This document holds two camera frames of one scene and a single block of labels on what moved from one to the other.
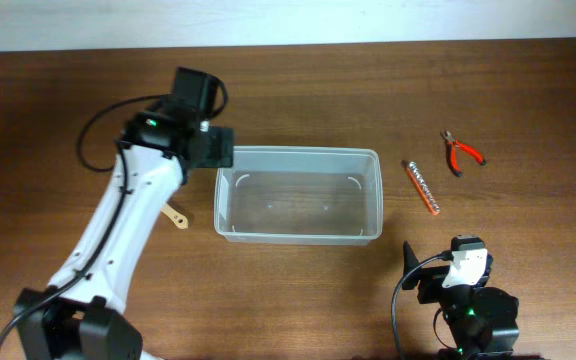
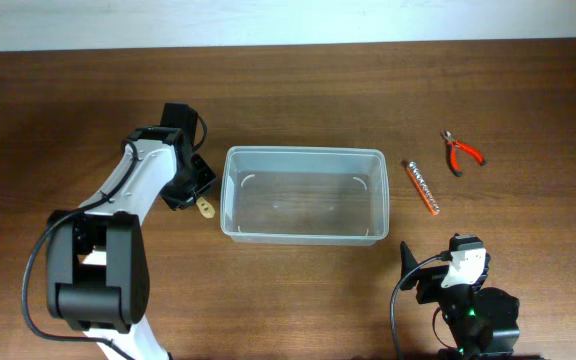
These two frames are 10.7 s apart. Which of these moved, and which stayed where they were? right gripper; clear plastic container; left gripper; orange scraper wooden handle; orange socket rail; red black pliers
Moved: orange scraper wooden handle; left gripper
Stayed: clear plastic container; orange socket rail; right gripper; red black pliers
